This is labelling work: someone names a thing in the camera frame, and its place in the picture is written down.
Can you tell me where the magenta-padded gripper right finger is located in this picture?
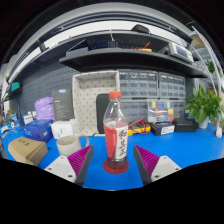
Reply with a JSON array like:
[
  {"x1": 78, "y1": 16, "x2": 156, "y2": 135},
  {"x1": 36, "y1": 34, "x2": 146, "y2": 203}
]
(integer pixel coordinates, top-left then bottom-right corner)
[{"x1": 133, "y1": 144, "x2": 183, "y2": 186}]

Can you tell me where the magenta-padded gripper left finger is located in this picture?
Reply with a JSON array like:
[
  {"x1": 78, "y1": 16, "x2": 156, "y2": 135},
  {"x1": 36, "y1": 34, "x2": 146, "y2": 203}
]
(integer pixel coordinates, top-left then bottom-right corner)
[{"x1": 43, "y1": 144, "x2": 95, "y2": 186}]

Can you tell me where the clear red-capped drink bottle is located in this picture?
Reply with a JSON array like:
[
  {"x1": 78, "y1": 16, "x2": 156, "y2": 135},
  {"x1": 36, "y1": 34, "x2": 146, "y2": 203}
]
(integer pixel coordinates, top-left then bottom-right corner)
[{"x1": 102, "y1": 91, "x2": 130, "y2": 170}]

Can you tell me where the cream and grey ceramic mug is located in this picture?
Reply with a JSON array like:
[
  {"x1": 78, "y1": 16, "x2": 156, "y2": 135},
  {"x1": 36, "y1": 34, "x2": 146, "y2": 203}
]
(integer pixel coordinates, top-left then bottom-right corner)
[{"x1": 55, "y1": 133, "x2": 90, "y2": 158}]

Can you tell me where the brown cardboard box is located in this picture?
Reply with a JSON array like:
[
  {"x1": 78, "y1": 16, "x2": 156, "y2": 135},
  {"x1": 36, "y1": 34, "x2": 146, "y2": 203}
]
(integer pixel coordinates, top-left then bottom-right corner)
[{"x1": 7, "y1": 136, "x2": 49, "y2": 167}]

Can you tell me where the black box with white label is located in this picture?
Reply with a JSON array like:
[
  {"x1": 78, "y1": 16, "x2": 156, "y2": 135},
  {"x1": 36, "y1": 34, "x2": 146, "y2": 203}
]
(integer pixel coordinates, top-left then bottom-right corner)
[{"x1": 149, "y1": 121, "x2": 176, "y2": 136}]

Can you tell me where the white carton box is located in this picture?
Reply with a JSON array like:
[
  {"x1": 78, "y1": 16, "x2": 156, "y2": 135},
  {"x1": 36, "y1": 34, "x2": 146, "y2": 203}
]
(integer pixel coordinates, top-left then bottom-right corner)
[{"x1": 50, "y1": 118, "x2": 79, "y2": 140}]

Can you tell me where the blue carton box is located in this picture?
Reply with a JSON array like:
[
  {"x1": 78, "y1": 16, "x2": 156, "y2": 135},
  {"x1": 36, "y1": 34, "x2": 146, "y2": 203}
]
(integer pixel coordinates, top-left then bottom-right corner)
[{"x1": 22, "y1": 119, "x2": 54, "y2": 143}]

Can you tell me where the yellow multimeter with red leads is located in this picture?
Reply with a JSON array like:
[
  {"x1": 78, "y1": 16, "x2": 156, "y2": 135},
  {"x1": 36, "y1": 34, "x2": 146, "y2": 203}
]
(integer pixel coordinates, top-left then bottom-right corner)
[{"x1": 128, "y1": 118, "x2": 152, "y2": 137}]

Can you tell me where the flat black box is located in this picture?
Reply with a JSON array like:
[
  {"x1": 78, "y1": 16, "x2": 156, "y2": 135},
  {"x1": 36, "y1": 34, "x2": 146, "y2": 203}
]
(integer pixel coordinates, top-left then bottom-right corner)
[{"x1": 172, "y1": 117, "x2": 200, "y2": 133}]

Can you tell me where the flat round red coaster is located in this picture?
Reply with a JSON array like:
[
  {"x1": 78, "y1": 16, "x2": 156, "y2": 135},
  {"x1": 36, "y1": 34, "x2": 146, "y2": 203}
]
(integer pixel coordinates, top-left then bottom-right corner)
[{"x1": 102, "y1": 159, "x2": 130, "y2": 175}]

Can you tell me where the clear box of coloured parts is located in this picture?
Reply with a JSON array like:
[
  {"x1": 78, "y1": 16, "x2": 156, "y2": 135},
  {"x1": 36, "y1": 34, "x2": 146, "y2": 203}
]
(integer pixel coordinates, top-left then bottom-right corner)
[{"x1": 147, "y1": 99, "x2": 175, "y2": 124}]

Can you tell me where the purple plastic bag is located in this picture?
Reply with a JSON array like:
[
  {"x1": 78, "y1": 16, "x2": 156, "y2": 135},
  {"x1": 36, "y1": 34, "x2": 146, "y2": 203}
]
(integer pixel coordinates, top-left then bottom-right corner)
[{"x1": 34, "y1": 96, "x2": 56, "y2": 122}]

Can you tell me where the grey large-drawer parts cabinet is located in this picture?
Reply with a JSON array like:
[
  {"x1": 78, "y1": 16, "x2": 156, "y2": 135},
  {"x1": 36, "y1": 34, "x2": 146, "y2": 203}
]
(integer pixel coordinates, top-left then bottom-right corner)
[{"x1": 119, "y1": 98, "x2": 186, "y2": 125}]

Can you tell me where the black rounded speaker case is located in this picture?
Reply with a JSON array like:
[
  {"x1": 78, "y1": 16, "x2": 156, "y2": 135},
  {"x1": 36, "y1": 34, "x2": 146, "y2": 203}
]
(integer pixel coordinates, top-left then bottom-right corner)
[{"x1": 95, "y1": 93, "x2": 111, "y2": 135}]

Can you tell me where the beige perforated storage bin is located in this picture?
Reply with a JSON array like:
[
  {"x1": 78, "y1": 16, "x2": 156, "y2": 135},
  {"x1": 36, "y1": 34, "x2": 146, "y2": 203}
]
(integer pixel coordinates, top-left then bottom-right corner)
[{"x1": 71, "y1": 70, "x2": 121, "y2": 137}]

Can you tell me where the green potted plant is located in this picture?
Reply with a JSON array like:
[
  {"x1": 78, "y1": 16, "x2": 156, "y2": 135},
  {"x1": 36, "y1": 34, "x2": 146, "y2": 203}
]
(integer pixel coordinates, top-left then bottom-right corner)
[{"x1": 184, "y1": 84, "x2": 224, "y2": 129}]

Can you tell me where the grey small-drawer parts cabinet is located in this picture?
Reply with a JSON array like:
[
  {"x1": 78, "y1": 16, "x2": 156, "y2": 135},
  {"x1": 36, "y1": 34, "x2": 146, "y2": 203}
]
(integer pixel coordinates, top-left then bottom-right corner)
[
  {"x1": 118, "y1": 69, "x2": 160, "y2": 100},
  {"x1": 158, "y1": 71, "x2": 186, "y2": 101}
]

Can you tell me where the black wall shelf unit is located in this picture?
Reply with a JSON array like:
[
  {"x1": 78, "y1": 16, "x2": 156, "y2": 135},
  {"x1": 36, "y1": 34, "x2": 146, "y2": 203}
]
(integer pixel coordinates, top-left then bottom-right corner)
[{"x1": 4, "y1": 23, "x2": 208, "y2": 81}]

